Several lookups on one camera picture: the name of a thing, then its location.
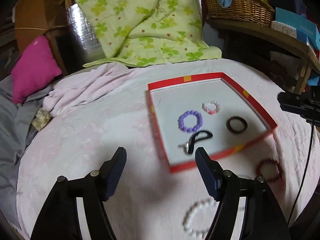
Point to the wooden bench shelf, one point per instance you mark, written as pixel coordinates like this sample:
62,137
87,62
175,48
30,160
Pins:
286,42

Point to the brown wooden wardrobe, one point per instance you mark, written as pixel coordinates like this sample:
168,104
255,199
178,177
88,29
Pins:
34,18

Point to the red shallow box tray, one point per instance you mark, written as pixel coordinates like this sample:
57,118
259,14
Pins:
201,104

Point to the grey bed sheet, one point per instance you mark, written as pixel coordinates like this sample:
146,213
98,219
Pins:
17,134

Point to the silver foil insulation panel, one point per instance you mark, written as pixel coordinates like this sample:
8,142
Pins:
87,44

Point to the wicker basket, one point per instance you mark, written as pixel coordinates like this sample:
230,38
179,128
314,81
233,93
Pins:
250,11

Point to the white patterned box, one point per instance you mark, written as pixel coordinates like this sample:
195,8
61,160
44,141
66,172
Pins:
284,28

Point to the magenta pillow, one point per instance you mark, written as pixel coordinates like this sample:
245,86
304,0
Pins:
35,69

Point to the dark maroon hair band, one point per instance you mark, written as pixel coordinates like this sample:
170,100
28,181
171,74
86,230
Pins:
236,124

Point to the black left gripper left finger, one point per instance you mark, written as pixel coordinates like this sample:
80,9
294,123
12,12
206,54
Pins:
110,173

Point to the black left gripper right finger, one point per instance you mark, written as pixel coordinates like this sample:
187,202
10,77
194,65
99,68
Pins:
211,173

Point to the small patterned cloth tag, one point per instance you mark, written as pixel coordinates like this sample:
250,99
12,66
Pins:
41,119

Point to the green clover quilt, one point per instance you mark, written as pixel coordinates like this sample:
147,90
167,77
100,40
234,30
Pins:
141,33

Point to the blue cardboard box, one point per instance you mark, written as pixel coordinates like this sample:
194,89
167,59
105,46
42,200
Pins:
300,23

